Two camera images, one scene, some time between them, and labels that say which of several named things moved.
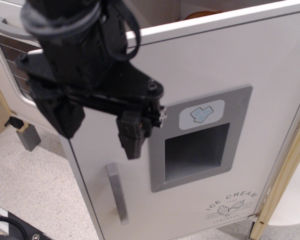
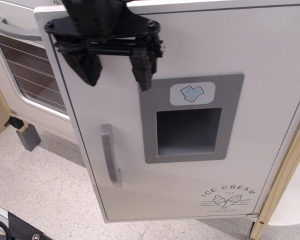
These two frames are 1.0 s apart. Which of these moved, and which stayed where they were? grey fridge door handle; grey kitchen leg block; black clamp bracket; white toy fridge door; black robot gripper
Moved: grey fridge door handle; white toy fridge door; black robot gripper
Stayed: grey kitchen leg block; black clamp bracket
